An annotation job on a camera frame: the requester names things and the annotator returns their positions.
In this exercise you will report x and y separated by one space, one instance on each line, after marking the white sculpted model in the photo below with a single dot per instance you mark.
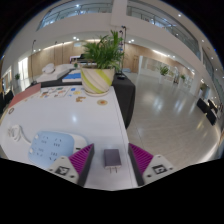
53 73

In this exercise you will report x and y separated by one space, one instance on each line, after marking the potted plant in striped pot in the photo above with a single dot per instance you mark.
96 81

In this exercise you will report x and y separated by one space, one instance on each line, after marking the recessed ceiling lights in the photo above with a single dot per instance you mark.
179 15

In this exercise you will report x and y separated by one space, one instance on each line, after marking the flat red mat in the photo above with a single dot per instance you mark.
25 95

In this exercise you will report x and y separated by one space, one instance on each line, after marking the small background potted plant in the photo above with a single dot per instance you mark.
17 76
183 77

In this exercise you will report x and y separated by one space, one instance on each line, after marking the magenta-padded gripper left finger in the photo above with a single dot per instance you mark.
81 158

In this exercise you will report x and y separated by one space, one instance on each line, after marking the black-covered furniture group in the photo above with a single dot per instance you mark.
206 110
5 100

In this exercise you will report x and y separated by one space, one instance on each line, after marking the purple-grey charger block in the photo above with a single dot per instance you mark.
112 157

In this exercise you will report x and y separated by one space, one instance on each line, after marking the light blue power strip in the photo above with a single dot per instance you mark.
51 146

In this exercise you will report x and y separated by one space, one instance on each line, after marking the large background potted plant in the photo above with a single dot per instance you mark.
164 70

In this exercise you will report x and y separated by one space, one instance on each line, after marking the black-clothed table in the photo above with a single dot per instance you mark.
125 96

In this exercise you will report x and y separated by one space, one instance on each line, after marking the black piano with screen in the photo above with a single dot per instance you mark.
78 60

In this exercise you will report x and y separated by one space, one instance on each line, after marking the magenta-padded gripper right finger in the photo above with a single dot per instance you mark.
141 157

